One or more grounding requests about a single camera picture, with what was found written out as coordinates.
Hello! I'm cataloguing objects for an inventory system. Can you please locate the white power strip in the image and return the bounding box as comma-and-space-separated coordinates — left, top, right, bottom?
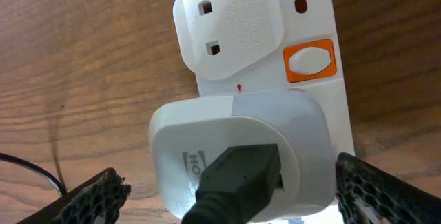
182, 0, 355, 154

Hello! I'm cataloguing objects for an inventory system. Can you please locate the white charger plug adapter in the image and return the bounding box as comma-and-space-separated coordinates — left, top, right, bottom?
148, 91, 336, 223

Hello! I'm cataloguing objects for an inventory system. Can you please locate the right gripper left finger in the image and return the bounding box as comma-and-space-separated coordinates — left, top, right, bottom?
17, 167, 131, 224

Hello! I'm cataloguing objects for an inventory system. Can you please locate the black charging cable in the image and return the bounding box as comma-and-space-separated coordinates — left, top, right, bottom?
0, 143, 282, 224

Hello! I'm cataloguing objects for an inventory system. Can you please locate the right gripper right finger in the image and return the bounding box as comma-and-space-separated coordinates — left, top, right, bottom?
336, 152, 440, 224

